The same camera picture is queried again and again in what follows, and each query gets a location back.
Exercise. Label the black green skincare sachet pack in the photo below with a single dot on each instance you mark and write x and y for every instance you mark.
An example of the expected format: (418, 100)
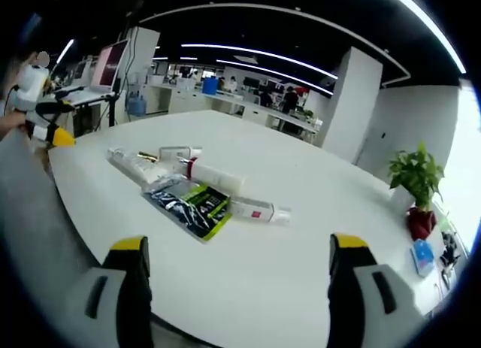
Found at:
(191, 209)

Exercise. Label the clear plastic packet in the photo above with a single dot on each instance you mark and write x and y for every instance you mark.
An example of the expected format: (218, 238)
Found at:
(137, 167)

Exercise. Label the blue bin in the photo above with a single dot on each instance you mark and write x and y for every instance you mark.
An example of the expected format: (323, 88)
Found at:
(210, 86)

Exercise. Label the white skincare tube red collar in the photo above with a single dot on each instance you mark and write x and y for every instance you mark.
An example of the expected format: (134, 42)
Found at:
(216, 175)

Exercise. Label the gold capped skincare bottle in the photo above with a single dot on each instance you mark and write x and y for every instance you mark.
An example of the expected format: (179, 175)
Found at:
(147, 156)

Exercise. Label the green potted plant red pot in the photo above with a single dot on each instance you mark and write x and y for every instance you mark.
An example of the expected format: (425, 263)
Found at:
(417, 179)

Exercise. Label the row of white desks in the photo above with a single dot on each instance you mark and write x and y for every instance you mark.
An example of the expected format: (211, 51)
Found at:
(225, 101)

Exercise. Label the person's left hand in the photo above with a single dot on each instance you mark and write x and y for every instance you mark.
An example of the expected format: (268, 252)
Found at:
(15, 123)

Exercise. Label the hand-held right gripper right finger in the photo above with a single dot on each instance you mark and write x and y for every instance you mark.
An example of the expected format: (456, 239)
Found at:
(349, 288)

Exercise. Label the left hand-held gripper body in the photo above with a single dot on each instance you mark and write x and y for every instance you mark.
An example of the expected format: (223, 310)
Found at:
(28, 86)

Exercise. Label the blue water jug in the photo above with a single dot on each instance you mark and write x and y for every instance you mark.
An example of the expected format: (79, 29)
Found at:
(136, 104)

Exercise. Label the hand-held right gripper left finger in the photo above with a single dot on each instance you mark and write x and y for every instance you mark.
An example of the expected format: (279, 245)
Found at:
(129, 288)

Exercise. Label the clear skincare jar box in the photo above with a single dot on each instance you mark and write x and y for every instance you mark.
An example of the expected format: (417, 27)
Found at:
(178, 152)

